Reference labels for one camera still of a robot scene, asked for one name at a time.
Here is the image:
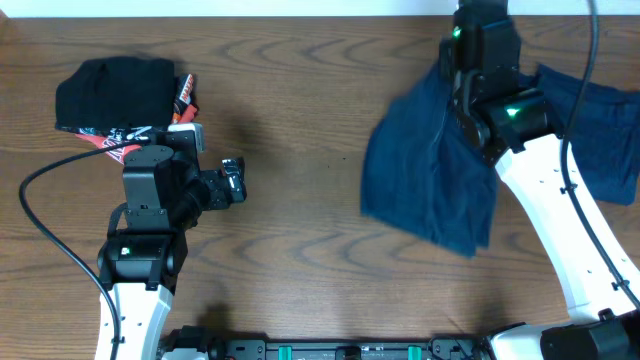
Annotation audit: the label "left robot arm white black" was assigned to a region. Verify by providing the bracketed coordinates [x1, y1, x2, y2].
[95, 145, 247, 359]

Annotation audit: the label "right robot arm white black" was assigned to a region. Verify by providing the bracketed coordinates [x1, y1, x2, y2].
[439, 1, 639, 359]

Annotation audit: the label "dark blue cloth pile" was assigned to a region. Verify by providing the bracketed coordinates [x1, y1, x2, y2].
[519, 63, 640, 207]

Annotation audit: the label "dark blue denim shorts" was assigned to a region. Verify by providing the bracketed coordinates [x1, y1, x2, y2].
[360, 66, 497, 257]

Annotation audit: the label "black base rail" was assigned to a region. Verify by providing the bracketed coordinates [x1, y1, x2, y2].
[156, 326, 491, 360]

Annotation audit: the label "folded black garment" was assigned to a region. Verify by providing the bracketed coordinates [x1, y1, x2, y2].
[55, 56, 176, 125]

